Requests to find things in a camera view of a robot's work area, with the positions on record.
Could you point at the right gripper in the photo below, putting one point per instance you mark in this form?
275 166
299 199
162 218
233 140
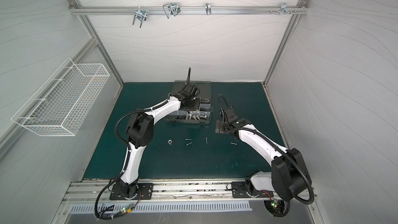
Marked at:
222 126

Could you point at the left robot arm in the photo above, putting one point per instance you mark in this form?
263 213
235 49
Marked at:
136 130

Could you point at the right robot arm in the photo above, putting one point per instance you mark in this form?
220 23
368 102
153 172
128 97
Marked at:
289 176

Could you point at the grey compartment organizer box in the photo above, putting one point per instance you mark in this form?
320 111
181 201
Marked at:
202 107

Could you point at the green table mat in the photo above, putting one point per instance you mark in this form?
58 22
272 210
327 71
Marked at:
217 159

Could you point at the white vent strip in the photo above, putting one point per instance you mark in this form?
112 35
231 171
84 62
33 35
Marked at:
168 207

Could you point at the metal u-bolt clamp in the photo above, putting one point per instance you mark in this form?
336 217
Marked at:
171 9
139 17

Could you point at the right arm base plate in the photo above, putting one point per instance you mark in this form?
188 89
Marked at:
245 189

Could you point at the small metal bracket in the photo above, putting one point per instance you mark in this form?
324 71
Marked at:
208 9

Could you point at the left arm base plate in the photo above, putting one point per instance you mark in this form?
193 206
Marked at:
137 191

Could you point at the right metal rail clamp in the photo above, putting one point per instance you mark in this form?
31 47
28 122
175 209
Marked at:
283 10

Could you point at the white wire basket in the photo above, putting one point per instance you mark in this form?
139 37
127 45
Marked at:
60 106

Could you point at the aluminium crossbar rail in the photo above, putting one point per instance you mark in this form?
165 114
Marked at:
185 10

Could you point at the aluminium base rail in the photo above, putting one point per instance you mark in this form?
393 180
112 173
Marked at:
163 190

